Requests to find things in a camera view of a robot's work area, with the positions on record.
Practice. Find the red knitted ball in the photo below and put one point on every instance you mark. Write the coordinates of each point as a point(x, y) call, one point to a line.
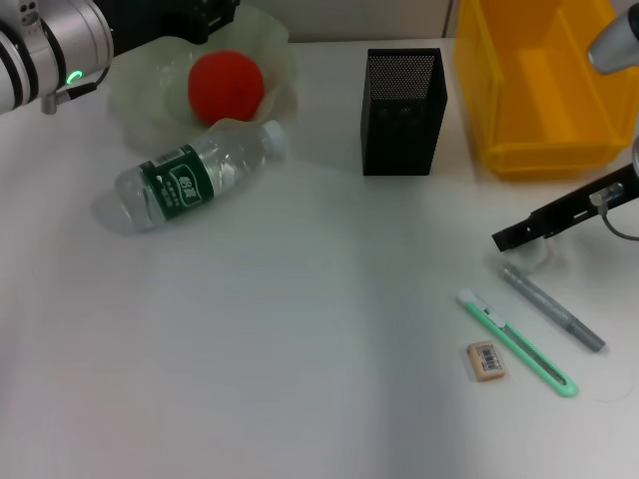
point(224, 85)

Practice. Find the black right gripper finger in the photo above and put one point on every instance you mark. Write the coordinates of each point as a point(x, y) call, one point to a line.
point(514, 233)

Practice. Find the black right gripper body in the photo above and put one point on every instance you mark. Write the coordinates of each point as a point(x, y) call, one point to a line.
point(579, 209)

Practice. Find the beige eraser with barcode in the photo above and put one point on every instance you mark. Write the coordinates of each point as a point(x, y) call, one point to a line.
point(486, 361)

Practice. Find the grey marker pen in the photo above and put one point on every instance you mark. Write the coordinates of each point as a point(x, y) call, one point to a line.
point(549, 305)

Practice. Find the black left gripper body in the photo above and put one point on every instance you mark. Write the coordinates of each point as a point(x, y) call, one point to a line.
point(209, 20)

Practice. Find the black mesh pen holder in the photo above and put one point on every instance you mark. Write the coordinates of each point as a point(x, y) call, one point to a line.
point(399, 75)

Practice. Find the translucent green fruit plate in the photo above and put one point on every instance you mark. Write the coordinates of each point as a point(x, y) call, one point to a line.
point(150, 100)

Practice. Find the yellow plastic bin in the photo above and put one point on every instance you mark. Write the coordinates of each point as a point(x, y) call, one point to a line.
point(539, 100)

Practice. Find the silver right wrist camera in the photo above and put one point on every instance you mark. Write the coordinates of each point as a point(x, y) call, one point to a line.
point(616, 45)

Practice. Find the clear green-label water bottle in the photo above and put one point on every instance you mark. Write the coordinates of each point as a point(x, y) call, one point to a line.
point(199, 169)

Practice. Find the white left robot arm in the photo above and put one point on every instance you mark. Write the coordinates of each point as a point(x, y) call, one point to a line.
point(55, 50)

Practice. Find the green utility knife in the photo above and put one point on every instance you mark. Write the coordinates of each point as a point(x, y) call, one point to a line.
point(519, 344)

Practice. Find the white paper ball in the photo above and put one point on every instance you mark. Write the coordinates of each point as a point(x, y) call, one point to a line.
point(534, 254)

